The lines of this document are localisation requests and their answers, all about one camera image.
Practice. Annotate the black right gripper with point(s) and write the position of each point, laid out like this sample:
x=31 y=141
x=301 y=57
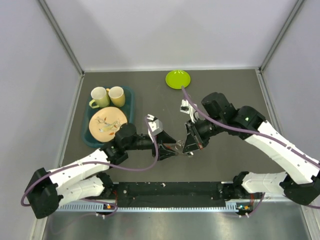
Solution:
x=191 y=144

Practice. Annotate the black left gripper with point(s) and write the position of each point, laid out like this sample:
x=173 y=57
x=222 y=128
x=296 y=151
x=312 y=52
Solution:
x=162 y=152

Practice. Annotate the red-handled metal key holder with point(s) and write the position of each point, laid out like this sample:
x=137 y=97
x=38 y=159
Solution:
x=182 y=147

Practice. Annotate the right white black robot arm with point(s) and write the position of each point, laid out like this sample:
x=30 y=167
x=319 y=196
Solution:
x=300 y=179

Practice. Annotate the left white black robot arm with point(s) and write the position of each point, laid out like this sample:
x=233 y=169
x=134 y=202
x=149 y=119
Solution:
x=48 y=190

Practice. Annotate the teal plastic basin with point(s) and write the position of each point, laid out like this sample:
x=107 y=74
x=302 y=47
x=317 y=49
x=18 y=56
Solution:
x=128 y=109

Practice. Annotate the lime green plate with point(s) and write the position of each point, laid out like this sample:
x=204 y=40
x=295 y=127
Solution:
x=176 y=79

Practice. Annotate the patterned wooden plate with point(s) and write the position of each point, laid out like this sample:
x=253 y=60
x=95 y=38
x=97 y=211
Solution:
x=105 y=123

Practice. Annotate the mustard yellow mug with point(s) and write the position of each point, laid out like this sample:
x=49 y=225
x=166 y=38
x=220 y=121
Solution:
x=117 y=96

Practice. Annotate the pale green mug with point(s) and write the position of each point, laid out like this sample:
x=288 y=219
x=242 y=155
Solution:
x=100 y=98

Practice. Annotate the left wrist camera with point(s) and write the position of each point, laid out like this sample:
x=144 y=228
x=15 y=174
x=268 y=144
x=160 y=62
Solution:
x=155 y=125

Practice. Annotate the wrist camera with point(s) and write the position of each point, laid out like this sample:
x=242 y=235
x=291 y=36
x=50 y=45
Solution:
x=186 y=108
x=155 y=125

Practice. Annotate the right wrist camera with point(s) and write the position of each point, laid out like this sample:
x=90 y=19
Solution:
x=186 y=108

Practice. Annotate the aluminium frame rail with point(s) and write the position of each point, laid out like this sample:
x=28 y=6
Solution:
x=91 y=189

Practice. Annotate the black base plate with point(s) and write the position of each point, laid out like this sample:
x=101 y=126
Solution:
x=213 y=189

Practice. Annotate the grey slotted cable duct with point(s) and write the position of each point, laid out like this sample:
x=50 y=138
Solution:
x=85 y=206

